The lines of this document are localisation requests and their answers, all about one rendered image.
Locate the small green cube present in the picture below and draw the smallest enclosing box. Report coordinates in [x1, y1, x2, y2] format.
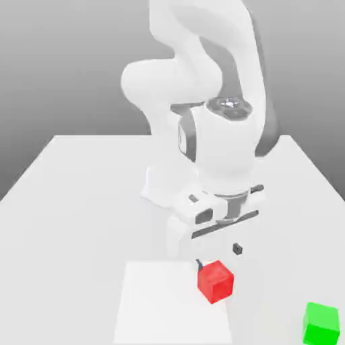
[302, 301, 341, 345]

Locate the small red cube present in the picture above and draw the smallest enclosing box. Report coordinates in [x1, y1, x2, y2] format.
[197, 259, 234, 305]

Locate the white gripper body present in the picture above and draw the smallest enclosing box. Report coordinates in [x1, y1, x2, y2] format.
[165, 210, 267, 260]

